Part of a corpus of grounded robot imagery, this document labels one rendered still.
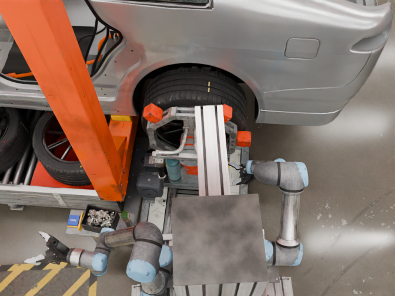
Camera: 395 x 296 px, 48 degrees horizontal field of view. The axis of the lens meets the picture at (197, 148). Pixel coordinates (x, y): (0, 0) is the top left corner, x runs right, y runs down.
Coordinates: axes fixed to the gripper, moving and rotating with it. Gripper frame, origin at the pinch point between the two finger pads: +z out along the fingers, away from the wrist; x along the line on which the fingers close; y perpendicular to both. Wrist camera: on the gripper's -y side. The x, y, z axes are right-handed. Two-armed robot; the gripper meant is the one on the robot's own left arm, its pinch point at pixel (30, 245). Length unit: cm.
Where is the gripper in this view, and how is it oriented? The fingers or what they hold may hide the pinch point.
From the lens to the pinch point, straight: 220.0
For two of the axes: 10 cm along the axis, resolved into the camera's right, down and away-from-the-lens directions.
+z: -9.8, -1.7, 1.2
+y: -0.1, 6.1, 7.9
